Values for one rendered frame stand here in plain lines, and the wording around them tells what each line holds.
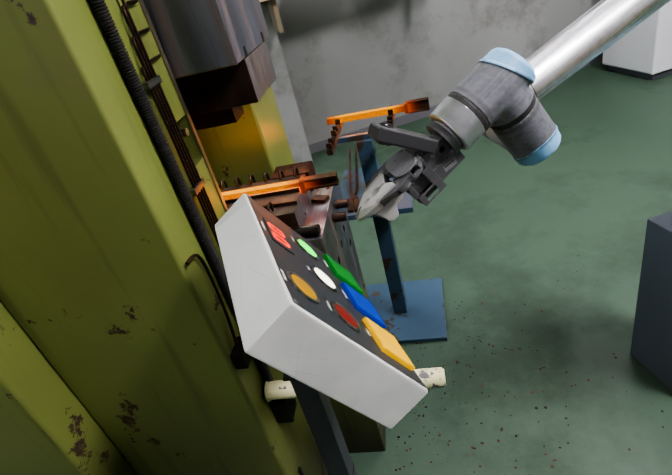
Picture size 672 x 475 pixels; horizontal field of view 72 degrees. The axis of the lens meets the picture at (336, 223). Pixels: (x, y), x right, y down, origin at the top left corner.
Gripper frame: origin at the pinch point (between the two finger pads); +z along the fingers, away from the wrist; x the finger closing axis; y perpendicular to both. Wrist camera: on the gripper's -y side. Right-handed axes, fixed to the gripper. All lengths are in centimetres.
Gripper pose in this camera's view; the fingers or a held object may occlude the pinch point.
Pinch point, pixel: (359, 211)
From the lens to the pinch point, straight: 81.3
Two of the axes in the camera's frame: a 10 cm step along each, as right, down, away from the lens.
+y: 6.6, 5.4, 5.2
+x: -3.2, -4.2, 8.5
